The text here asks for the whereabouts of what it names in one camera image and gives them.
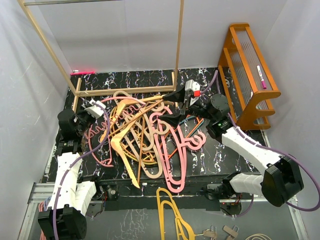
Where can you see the beige clip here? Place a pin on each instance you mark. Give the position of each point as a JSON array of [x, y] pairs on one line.
[[210, 233], [232, 233]]

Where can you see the yellow plastic hanger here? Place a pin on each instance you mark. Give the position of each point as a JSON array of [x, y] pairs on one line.
[[169, 214]]

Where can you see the orange plastic curved hanger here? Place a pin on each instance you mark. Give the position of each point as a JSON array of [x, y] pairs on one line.
[[130, 144]]

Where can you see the beige flat plastic hanger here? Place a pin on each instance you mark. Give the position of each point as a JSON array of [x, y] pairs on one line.
[[147, 142]]

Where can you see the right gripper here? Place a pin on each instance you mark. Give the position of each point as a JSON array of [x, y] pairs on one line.
[[180, 96]]

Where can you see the pink flat plastic hanger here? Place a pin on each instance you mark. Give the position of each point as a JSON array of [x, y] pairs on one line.
[[174, 169]]

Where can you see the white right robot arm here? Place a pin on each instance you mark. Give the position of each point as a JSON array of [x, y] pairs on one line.
[[280, 176]]

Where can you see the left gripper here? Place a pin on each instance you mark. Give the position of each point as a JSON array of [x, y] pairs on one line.
[[89, 110]]

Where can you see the pink white marker pen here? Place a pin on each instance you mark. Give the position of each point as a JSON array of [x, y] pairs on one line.
[[263, 84]]

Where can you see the wooden garment rack frame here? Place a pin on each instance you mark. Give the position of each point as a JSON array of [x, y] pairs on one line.
[[76, 89]]

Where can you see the pink tape strip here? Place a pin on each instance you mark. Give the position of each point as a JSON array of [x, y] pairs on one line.
[[82, 73]]

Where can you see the orange wooden shelf rack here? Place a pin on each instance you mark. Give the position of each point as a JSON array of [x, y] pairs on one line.
[[250, 104]]

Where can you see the wooden hanger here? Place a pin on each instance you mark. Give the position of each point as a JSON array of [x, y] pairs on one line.
[[128, 101], [115, 144]]

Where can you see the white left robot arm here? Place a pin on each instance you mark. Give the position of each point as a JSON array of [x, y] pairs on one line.
[[65, 215]]

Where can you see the cream hanger bottom edge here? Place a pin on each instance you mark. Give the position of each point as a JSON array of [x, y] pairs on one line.
[[258, 236]]

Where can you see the beige clip right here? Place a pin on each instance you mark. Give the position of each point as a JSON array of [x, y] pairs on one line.
[[232, 233]]

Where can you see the pink curved wire hanger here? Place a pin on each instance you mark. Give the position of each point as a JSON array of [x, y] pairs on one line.
[[102, 155]]

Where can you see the beige clip left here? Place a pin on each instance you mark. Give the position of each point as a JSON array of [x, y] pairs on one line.
[[210, 233]]

